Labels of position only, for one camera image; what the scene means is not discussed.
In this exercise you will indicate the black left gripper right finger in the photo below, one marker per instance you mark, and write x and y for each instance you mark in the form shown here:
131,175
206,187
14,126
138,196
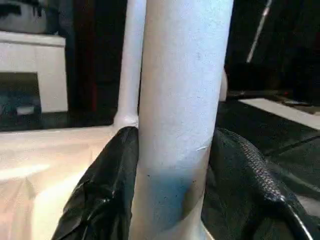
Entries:
240,195

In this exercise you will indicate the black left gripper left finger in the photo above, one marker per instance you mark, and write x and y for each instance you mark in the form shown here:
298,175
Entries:
105,187

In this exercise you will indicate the white plastic table top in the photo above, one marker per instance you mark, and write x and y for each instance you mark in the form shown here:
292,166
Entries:
37,162

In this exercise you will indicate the white plastic table leg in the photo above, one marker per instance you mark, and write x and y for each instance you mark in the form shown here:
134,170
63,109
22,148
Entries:
130,62
180,87

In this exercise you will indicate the white flat board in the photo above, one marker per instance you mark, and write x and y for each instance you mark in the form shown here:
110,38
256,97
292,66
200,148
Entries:
275,107

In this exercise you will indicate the black device with red light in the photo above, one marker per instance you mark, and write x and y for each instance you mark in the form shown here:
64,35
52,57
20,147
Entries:
262,77

